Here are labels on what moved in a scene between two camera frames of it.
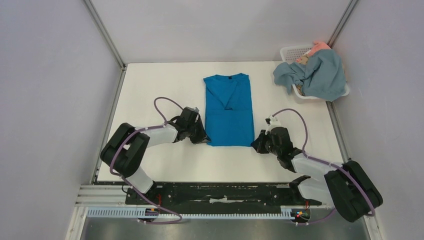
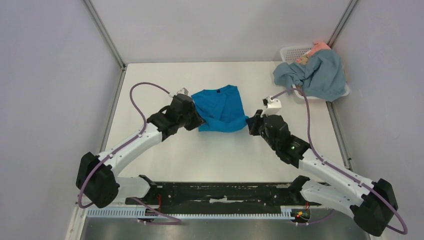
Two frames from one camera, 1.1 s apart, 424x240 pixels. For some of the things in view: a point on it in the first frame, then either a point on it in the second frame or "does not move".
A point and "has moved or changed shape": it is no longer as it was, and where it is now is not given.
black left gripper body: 196,133 -> 191,120
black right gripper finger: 259,144 -> 254,123
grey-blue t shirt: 322,77 does not move
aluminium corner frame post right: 341,23 does not move
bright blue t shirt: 229,114 has moved or changed shape
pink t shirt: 317,45 does not move
